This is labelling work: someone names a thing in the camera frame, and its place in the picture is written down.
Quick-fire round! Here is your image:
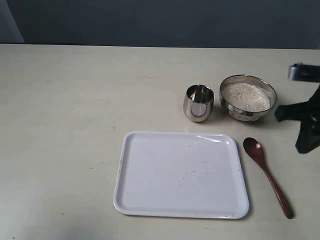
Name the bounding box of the brown wooden spoon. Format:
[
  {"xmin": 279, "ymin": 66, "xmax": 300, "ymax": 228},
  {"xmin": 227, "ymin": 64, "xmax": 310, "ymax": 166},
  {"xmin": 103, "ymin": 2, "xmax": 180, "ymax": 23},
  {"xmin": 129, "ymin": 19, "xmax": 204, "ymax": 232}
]
[{"xmin": 243, "ymin": 137, "xmax": 295, "ymax": 219}]

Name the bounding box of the stainless steel cup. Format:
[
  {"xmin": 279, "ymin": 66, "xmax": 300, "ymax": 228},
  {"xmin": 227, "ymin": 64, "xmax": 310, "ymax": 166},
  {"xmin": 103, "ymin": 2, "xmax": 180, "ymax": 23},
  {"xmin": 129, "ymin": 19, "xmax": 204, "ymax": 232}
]
[{"xmin": 183, "ymin": 84, "xmax": 214, "ymax": 123}]

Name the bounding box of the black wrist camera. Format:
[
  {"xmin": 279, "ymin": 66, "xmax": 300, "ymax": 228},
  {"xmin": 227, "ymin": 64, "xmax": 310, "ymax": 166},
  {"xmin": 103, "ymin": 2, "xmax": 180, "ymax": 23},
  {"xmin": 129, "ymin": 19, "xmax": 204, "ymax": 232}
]
[{"xmin": 288, "ymin": 63, "xmax": 320, "ymax": 83}]

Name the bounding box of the steel bowl with rice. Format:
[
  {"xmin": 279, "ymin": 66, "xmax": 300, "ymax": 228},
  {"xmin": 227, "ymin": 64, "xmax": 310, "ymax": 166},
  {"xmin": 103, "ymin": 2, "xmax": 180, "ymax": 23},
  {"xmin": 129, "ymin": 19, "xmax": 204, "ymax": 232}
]
[{"xmin": 219, "ymin": 74, "xmax": 278, "ymax": 122}]

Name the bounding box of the white rectangular tray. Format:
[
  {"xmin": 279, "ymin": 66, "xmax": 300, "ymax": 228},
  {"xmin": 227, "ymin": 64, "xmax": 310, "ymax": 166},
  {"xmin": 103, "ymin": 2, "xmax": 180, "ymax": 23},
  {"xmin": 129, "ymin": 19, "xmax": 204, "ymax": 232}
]
[{"xmin": 113, "ymin": 131, "xmax": 250, "ymax": 220}]

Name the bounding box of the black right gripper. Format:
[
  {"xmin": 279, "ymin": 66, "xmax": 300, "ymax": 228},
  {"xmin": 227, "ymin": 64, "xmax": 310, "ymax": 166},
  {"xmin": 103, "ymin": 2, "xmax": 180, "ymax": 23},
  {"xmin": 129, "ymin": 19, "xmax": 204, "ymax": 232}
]
[{"xmin": 274, "ymin": 65, "xmax": 320, "ymax": 154}]

